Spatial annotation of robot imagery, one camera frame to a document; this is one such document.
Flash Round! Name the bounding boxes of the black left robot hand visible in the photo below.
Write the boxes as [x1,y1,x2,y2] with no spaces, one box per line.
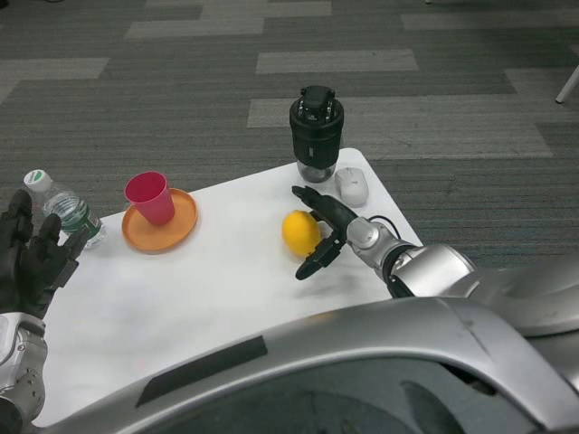
[0,189,90,321]

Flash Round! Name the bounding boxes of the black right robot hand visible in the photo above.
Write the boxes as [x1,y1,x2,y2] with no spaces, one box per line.
[290,184,354,281]

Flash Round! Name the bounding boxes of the yellow lemon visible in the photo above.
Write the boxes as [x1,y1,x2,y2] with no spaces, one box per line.
[281,210,322,259]

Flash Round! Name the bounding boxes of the white computer mouse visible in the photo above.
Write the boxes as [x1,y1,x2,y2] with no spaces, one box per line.
[334,166,370,208]

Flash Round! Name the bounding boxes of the clear plastic water bottle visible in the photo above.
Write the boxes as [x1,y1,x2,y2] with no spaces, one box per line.
[23,169,108,249]

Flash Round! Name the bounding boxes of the black portable blender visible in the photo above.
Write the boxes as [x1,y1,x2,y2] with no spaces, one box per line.
[289,85,346,184]

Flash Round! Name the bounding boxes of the pink plastic cup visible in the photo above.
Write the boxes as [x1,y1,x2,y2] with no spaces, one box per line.
[125,171,176,226]

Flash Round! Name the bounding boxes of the orange plastic plate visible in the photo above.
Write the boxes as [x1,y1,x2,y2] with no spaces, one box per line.
[121,187,199,255]

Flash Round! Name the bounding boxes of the silver robot chest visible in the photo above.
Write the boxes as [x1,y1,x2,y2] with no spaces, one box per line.
[43,297,579,434]

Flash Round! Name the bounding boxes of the white table leg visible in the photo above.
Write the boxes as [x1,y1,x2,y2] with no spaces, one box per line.
[554,62,579,105]

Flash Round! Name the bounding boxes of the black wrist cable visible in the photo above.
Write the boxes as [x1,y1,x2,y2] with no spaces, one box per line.
[368,215,401,237]

